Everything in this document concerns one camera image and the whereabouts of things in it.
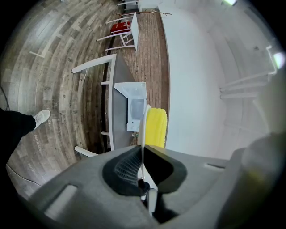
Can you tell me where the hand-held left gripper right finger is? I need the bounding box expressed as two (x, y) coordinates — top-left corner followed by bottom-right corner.
(143, 144), (241, 229)

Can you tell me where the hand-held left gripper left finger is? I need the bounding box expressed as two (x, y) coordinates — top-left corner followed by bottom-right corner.
(28, 144), (157, 229)

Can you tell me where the person's white shoe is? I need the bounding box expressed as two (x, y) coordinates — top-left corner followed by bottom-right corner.
(33, 109), (51, 131)

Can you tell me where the grey table with white legs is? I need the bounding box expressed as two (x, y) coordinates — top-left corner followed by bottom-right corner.
(71, 53), (136, 158)

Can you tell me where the person's black trouser leg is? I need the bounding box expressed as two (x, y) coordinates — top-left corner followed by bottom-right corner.
(0, 107), (37, 173)

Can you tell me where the red box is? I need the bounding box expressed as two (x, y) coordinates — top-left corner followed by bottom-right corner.
(110, 22), (131, 34)

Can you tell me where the black cable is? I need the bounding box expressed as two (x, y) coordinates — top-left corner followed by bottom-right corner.
(0, 86), (10, 111)

